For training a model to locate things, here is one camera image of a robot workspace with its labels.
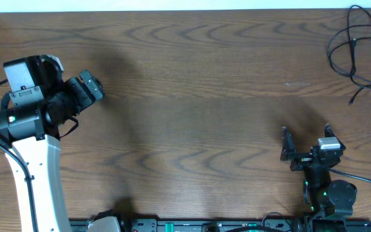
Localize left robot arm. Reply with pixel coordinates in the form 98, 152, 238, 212
0, 55, 104, 231

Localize black left camera cable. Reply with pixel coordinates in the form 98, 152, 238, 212
0, 79, 40, 232

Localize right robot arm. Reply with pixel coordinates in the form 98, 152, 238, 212
280, 124, 357, 231

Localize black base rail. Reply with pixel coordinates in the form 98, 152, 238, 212
69, 211, 371, 232

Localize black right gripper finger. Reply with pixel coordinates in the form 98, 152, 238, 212
280, 126, 297, 161
324, 124, 346, 151

